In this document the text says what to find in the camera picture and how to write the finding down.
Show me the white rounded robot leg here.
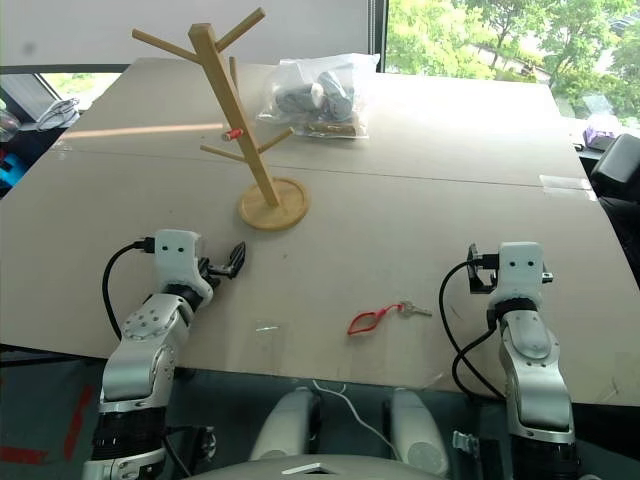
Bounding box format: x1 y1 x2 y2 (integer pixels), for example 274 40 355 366
248 386 322 462
388 388 450 477

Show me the blue item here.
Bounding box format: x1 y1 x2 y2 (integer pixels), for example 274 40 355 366
0 153 27 187

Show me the red floor tape strip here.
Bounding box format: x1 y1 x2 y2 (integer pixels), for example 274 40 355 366
0 443 47 467
63 383 95 462

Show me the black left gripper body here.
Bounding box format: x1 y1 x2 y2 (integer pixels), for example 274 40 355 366
198 256 224 291

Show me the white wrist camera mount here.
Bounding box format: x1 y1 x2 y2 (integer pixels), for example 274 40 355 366
487 241 546 307
152 229 214 301

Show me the purple item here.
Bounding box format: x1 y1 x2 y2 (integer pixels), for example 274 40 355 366
581 124 622 152

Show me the thin white cable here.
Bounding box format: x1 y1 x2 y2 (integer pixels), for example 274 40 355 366
311 379 397 452

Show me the small metal bracket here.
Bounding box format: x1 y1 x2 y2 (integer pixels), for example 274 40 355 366
451 430 482 455

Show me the silver key with red strap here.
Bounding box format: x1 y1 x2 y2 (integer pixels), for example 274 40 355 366
346 300 434 338

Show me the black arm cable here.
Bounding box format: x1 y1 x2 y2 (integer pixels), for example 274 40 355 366
438 261 507 401
101 238 157 342

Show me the black chair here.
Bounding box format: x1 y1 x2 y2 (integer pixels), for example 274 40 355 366
588 131 640 289

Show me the wooden tree hanging rack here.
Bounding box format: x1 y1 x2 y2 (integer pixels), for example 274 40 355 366
131 7 312 232

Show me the brown cardboard sheet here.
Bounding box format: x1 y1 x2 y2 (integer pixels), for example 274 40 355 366
0 56 640 407

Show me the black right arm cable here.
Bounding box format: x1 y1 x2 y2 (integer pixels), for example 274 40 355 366
438 261 507 401

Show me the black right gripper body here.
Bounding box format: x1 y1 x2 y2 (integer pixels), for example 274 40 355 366
466 243 500 296

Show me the dark window frame post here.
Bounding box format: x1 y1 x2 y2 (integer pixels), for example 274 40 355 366
368 0 391 74

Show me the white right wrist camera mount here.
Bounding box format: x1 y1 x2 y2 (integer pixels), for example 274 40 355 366
487 241 546 307

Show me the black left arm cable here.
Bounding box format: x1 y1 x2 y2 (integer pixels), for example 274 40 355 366
101 238 157 342

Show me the silver robot torso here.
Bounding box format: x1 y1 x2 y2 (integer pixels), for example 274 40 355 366
188 452 454 480

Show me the clear plastic bag with items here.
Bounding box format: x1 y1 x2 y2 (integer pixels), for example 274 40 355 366
254 51 382 142

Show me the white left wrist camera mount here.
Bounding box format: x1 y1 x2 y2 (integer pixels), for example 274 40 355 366
152 229 214 301

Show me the clear tape strip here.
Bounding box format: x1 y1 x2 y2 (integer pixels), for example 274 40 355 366
251 318 282 338
538 173 599 202

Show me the white cloth bundle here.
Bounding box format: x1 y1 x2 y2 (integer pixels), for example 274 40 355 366
36 97 82 133

